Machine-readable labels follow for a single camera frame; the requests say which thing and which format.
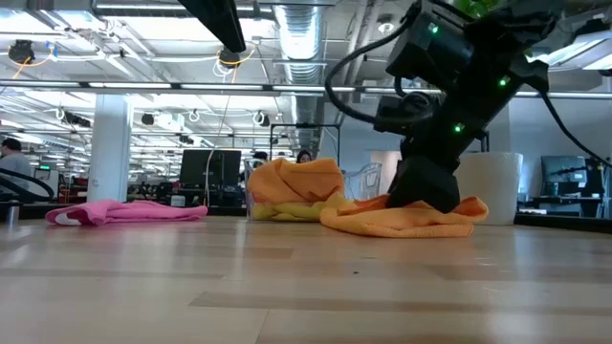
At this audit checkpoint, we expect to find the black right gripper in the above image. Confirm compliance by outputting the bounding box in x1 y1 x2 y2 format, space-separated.
385 124 479 214

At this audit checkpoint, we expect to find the orange microfiber towel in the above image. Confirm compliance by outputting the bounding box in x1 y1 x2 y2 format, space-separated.
318 193 490 239
247 158 346 204

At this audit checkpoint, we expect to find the yellow microfiber towel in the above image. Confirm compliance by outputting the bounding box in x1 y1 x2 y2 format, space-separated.
251 193 358 223

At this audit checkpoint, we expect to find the pink microfiber towel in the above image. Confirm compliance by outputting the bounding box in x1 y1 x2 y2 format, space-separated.
45 199 209 227

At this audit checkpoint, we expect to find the black ceiling device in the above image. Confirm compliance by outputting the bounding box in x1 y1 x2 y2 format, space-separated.
8 40 34 64
218 47 242 68

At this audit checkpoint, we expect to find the clear plastic bin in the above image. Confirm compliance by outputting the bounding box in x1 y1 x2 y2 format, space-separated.
243 158 383 222

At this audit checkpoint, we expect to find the long ceiling light bar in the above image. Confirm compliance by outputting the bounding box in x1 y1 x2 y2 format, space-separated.
0 79 612 99

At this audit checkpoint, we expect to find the white plant pot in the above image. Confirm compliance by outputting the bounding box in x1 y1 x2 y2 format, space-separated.
453 152 524 226

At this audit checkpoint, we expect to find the grey desk monitor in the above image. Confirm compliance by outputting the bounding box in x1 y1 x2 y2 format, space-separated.
540 155 588 197

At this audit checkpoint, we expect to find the black office monitor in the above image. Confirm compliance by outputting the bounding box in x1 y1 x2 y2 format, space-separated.
179 149 243 188

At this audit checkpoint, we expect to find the white building column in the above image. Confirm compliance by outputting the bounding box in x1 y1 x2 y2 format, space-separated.
87 93 134 203

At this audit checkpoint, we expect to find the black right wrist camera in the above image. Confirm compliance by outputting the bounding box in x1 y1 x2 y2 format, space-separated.
374 93 448 136

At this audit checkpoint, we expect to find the silver ventilation duct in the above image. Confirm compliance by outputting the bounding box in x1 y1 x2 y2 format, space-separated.
273 0 327 128

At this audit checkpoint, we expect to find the black aluminium table frame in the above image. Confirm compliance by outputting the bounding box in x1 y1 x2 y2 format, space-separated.
0 203 612 235

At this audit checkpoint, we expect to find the black metal stand frame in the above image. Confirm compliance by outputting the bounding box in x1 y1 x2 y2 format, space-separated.
269 122 341 176

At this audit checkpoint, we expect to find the black curved cable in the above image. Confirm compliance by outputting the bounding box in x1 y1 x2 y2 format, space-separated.
0 165 56 204

